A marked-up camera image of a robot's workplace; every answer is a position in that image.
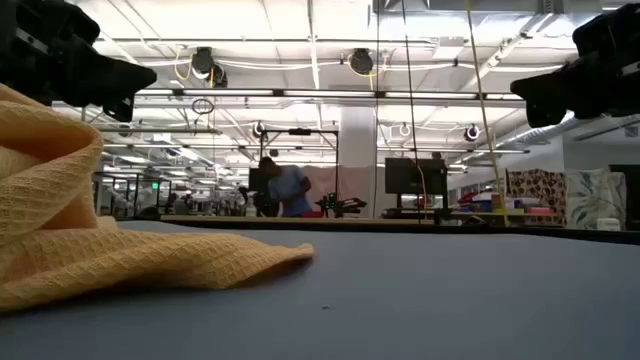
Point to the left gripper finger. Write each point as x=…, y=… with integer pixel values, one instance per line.
x=125, y=80
x=120, y=111

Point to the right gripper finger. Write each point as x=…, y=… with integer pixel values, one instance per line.
x=545, y=97

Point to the yellow waffle weave towel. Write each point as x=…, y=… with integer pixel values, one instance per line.
x=75, y=260

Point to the small black robot arm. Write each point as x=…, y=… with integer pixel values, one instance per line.
x=345, y=205

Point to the brown floral patterned cloth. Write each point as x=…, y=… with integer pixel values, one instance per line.
x=537, y=192

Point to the green leaf patterned cloth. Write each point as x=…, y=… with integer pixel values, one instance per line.
x=595, y=197

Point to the pink plastic tray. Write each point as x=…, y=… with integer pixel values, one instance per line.
x=541, y=210

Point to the black cabinet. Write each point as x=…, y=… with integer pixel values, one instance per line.
x=627, y=195

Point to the white plastic container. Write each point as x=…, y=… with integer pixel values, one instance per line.
x=608, y=224

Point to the small black monitor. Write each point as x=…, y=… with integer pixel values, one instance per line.
x=253, y=180

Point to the large black monitor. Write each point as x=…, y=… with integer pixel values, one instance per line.
x=410, y=175

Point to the person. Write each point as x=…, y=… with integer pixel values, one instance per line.
x=290, y=192

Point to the white square pillar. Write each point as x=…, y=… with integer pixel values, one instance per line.
x=357, y=135

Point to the long fluorescent light strip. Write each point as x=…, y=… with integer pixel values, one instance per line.
x=325, y=93

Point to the red box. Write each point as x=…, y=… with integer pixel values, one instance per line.
x=312, y=214

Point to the pink cloth sheet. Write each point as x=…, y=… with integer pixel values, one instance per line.
x=330, y=185

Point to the silver ventilation duct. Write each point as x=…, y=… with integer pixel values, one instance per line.
x=540, y=132

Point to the black framed glass enclosure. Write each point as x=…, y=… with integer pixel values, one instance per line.
x=125, y=173

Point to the black metal frame stand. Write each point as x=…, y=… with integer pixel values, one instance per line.
x=299, y=131

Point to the black table frame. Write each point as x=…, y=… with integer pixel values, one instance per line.
x=400, y=230

